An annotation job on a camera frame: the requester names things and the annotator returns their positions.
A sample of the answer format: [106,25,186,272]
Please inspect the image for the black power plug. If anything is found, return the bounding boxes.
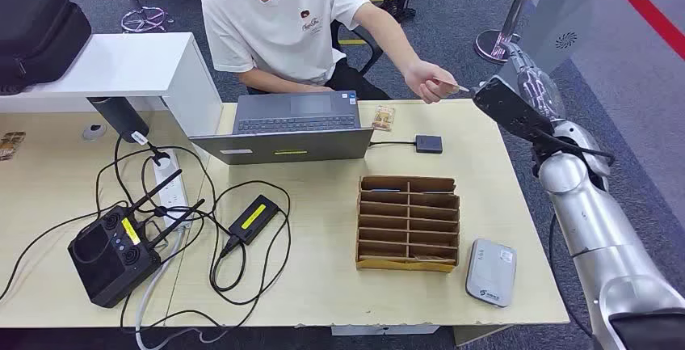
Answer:
[149,144,174,171]

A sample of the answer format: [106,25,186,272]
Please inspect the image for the person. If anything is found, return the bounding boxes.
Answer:
[200,0,462,106]

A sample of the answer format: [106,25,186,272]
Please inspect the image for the black router with antennas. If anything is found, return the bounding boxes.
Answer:
[67,168,206,310]

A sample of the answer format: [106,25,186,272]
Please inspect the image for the white power cable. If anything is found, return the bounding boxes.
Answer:
[133,226,226,350]

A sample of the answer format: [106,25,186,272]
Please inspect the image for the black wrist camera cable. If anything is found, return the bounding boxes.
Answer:
[532,128,616,167]

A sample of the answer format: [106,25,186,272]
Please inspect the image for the grey kiosk stand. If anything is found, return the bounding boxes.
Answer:
[494,0,603,89]

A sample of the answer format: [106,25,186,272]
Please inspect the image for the grey laptop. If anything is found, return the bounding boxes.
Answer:
[188,90,375,166]

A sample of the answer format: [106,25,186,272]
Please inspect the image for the white desk crossbar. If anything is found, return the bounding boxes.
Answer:
[330,325,441,337]

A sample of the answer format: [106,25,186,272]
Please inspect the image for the white power strip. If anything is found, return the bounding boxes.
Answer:
[151,148,191,230]

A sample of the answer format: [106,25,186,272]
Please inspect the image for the golden tree picture card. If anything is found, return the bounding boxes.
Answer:
[433,77,471,93]

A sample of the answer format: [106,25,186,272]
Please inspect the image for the chrome stanchion post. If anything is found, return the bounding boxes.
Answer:
[473,0,547,65]

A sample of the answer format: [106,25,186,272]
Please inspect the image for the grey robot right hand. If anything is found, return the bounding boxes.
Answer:
[505,42,567,122]

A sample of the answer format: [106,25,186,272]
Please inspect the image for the white desk shelf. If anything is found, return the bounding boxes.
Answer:
[0,32,225,158]

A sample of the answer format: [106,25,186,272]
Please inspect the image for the black cylinder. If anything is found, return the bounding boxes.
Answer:
[86,96,151,144]

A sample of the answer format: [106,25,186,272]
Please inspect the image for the person's left hand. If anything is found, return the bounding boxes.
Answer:
[402,60,461,105]

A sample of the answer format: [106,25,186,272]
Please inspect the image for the black adapter with yellow label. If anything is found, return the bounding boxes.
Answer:
[228,194,281,246]

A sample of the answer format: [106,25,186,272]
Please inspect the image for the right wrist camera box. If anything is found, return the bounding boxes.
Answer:
[472,75,557,145]

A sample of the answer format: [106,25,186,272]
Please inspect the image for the black carrying case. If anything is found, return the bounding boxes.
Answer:
[0,0,93,96]

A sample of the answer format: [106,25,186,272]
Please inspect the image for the brown cardboard card organizer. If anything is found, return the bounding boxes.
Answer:
[355,175,461,274]

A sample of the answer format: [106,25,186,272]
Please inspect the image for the pale desk leg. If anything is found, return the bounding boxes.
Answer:
[453,325,512,348]

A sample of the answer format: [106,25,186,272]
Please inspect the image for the small black card reader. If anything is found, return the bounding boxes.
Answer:
[414,134,444,154]

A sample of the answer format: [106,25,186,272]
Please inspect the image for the grey white card reader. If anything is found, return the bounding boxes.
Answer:
[465,238,518,309]

